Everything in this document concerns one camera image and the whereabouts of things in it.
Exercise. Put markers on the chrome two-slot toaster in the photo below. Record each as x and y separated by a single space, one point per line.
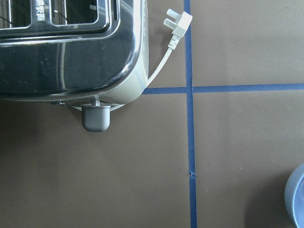
92 55

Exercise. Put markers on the blue bowl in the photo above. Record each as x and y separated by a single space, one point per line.
294 196

